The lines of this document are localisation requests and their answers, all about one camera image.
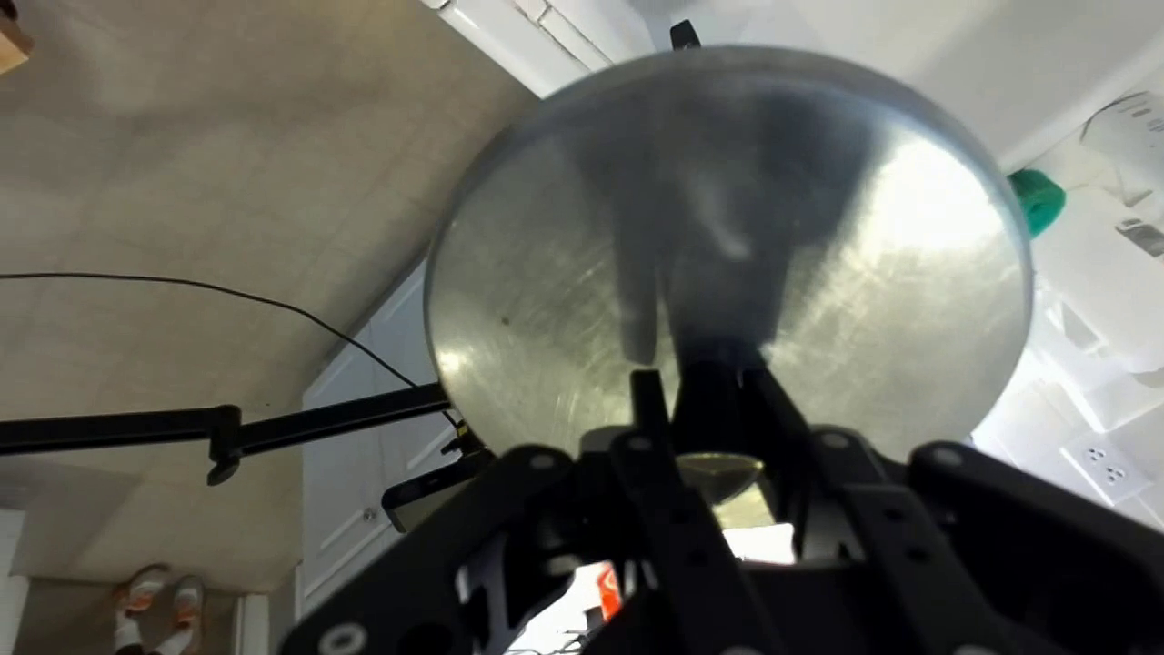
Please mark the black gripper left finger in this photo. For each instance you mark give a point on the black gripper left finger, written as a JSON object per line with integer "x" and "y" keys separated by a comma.
{"x": 461, "y": 558}

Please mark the silver metal pot lid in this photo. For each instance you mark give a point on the silver metal pot lid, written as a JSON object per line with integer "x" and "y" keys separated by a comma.
{"x": 749, "y": 220}

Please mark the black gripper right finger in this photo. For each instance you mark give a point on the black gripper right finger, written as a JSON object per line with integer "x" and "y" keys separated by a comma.
{"x": 970, "y": 546}

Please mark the wooden table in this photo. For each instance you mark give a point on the wooden table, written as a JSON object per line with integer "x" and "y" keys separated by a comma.
{"x": 9, "y": 38}

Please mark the green sponge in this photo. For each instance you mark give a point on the green sponge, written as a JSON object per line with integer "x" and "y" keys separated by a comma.
{"x": 1038, "y": 200}

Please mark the white wall outlet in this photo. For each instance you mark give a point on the white wall outlet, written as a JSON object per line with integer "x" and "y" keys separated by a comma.
{"x": 1102, "y": 467}

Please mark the orange box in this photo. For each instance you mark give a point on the orange box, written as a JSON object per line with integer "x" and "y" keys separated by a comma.
{"x": 603, "y": 590}

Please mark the white base cabinets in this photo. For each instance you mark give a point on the white base cabinets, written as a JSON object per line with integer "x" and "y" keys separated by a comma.
{"x": 349, "y": 486}

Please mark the black exterior camera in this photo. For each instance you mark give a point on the black exterior camera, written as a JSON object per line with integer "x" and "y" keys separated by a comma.
{"x": 422, "y": 493}

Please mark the black camera stand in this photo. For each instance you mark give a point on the black camera stand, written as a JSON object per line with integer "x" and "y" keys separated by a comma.
{"x": 146, "y": 426}

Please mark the orange grey sneaker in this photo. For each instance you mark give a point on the orange grey sneaker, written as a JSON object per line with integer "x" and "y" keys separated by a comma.
{"x": 188, "y": 604}
{"x": 141, "y": 593}

